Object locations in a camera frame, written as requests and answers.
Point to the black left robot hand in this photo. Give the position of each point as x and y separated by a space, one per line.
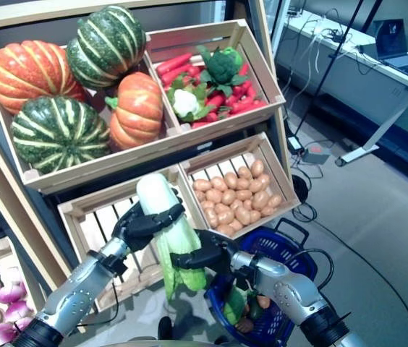
139 227

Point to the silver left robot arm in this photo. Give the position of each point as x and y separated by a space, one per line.
77 289

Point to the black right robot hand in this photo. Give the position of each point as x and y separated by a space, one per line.
215 249

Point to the black power adapter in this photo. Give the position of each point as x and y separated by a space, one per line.
294 144

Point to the green white napa cabbage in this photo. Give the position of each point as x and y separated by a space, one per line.
153 195
234 307

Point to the black round stand base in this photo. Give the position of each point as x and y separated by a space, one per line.
299 189

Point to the wooden slatted cabbage crate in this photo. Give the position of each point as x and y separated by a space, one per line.
99 197

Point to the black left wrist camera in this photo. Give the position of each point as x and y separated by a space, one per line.
115 265

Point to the green bell pepper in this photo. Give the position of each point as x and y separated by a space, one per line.
254 311

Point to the wooden slatted potato crate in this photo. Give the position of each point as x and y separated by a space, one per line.
280 170

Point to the open dark laptop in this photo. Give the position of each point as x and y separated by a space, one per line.
390 36

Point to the grey box red label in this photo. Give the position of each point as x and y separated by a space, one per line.
316 155

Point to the blue plastic shopping basket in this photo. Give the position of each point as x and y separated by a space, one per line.
213 296

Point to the black tripod pole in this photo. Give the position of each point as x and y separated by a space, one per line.
325 72

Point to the large orange striped pumpkin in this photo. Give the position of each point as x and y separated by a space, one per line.
26 76

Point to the white cauliflower with leaves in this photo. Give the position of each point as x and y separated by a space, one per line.
186 103

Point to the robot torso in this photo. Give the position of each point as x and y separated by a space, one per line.
135 344

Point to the red plastic carrot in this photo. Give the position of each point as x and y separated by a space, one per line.
200 124
249 105
173 64
215 100
175 75
244 68

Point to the green plastic broccoli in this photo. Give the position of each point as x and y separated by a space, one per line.
222 65

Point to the small orange pumpkin green stem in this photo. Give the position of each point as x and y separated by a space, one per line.
137 112

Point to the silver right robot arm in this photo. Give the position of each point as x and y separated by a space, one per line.
287 285

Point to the green striped pumpkin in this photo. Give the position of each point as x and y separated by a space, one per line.
106 43
59 133

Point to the dark brown plastic potato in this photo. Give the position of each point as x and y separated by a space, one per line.
244 325

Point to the wooden display shelf frame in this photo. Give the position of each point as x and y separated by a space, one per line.
45 16

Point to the wooden carrot crate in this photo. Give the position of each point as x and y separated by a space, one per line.
258 54

